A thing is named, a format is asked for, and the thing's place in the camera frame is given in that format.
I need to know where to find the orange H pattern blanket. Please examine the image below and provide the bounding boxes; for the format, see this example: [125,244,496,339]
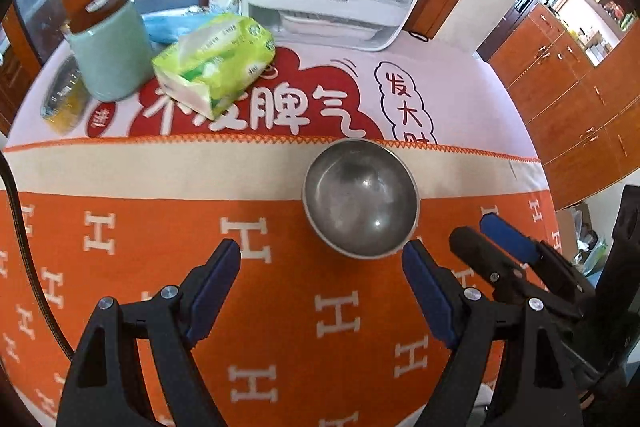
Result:
[1,135,558,426]

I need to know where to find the wooden cabinet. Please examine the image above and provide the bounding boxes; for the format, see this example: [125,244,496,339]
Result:
[478,0,639,208]

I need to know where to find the small steel bowl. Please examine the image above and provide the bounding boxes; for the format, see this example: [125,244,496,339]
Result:
[302,139,420,260]

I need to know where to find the yellow tin can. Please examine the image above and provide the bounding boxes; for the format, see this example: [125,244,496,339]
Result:
[40,56,90,135]

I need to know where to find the black cable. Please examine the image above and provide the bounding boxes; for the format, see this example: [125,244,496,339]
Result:
[0,150,76,363]

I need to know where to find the mint green canister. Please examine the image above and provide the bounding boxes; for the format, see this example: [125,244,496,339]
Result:
[64,0,153,102]

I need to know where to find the green tissue pack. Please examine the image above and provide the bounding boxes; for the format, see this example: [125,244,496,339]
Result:
[152,13,276,120]

